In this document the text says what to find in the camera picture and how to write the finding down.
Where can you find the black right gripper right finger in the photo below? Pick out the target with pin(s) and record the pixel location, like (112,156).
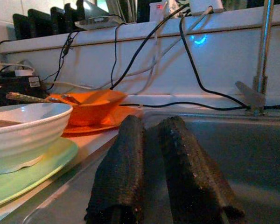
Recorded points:
(191,177)

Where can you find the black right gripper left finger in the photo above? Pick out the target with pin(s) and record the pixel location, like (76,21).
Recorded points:
(121,175)

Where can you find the green plate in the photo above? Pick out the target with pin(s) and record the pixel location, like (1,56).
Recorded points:
(37,177)

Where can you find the white ribbed bowl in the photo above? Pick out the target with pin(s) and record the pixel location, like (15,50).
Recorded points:
(25,140)

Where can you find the brass spoon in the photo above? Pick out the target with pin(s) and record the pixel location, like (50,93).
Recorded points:
(25,98)

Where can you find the orange plate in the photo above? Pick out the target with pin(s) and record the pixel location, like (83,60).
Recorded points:
(121,119)

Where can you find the steel sink basin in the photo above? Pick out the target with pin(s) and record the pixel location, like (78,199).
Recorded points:
(247,163)

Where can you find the orange bowl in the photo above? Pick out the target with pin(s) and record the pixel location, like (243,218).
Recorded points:
(91,114)

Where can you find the black power adapter brick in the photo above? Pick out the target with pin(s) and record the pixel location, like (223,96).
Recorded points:
(14,82)

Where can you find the white plug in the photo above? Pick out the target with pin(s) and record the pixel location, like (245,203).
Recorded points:
(23,72)

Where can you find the metal faucet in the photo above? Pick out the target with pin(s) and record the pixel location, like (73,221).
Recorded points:
(264,46)

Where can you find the black charger block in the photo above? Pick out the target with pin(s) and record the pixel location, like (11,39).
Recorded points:
(72,16)
(59,21)
(22,26)
(40,23)

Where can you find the white box with red mark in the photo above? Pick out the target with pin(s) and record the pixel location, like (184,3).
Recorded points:
(157,12)

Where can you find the white adapter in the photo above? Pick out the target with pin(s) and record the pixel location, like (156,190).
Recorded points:
(205,5)

